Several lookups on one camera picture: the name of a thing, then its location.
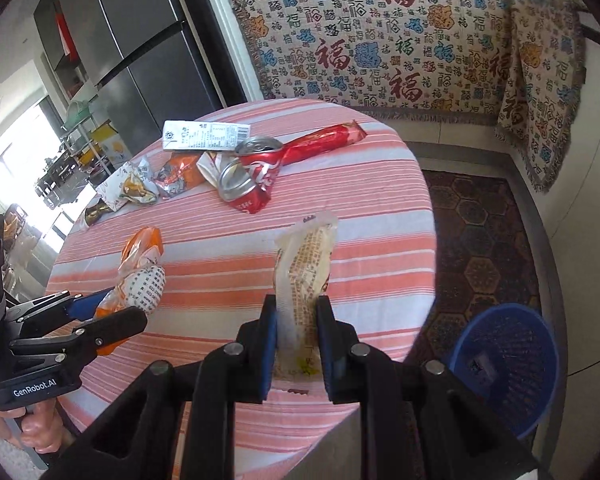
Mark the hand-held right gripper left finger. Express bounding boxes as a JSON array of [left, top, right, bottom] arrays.
[[45, 294, 281, 480]]

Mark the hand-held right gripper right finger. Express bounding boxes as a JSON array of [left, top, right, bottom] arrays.
[[316, 295, 541, 480]]

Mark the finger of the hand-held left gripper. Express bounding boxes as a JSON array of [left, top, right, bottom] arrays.
[[5, 287, 117, 335], [10, 306, 148, 362]]

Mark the orange and white snack packet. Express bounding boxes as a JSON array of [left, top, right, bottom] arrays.
[[94, 226, 167, 357]]

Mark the clear yellowish plastic wrapper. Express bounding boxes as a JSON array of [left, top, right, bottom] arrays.
[[272, 212, 340, 381]]

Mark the small dark wrapper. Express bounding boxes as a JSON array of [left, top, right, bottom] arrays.
[[82, 197, 112, 231]]

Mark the white and brown wrapper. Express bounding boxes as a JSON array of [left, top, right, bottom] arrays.
[[96, 157, 160, 211]]

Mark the orange snack wrapper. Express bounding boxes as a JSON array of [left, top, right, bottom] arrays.
[[152, 152, 222, 199]]

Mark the crushed red drink can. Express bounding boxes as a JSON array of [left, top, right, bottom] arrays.
[[219, 137, 285, 215]]

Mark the blue plastic basket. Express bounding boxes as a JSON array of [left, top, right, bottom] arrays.
[[447, 303, 565, 441]]

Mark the long red snack wrapper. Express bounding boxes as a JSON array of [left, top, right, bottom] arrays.
[[275, 120, 367, 167]]

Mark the person's left hand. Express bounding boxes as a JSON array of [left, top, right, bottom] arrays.
[[0, 400, 76, 467]]

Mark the pink striped tablecloth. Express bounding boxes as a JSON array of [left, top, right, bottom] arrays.
[[45, 99, 438, 480]]

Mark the metal kitchen rack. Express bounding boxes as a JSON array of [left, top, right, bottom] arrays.
[[35, 100, 131, 211]]

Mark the yellow box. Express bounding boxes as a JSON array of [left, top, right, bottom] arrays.
[[92, 125, 131, 171]]

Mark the hexagon patterned rug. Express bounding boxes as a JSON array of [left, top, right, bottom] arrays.
[[402, 169, 543, 480]]

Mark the green plastic basin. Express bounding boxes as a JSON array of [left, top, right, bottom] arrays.
[[62, 101, 94, 128]]

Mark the grey refrigerator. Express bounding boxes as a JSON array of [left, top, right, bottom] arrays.
[[54, 0, 248, 136]]

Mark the printed blanket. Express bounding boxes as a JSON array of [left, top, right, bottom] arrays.
[[495, 0, 588, 193], [229, 0, 513, 127]]

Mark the wall cabinet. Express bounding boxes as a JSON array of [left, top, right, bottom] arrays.
[[32, 0, 88, 101]]

